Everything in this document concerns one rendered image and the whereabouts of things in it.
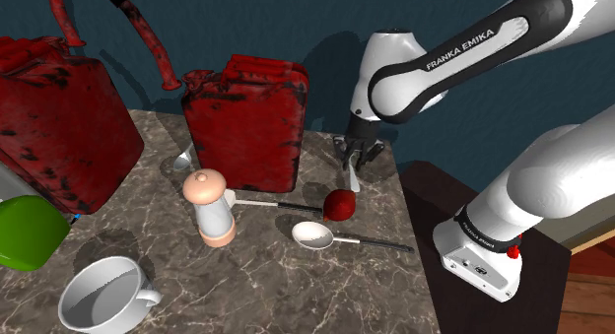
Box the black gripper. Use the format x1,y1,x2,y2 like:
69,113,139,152
333,112,386,171

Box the red apple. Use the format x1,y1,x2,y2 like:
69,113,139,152
321,188,358,224

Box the small red jerry can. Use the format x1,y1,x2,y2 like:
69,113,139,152
101,0,310,193

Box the pink and white grinder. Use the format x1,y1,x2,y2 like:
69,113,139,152
181,168,239,248

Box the silver spoon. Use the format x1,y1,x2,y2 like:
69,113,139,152
171,142,196,171

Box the dark robot stand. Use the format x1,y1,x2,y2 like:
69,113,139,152
399,161,573,334

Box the large red jerry can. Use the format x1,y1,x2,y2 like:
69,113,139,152
0,0,145,216

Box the white cup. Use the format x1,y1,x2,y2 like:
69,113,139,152
57,255,164,334

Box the green round pot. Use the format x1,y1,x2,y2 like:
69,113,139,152
0,194,72,273

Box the white spoon black handle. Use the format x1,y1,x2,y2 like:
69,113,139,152
291,221,416,254
223,188,325,214

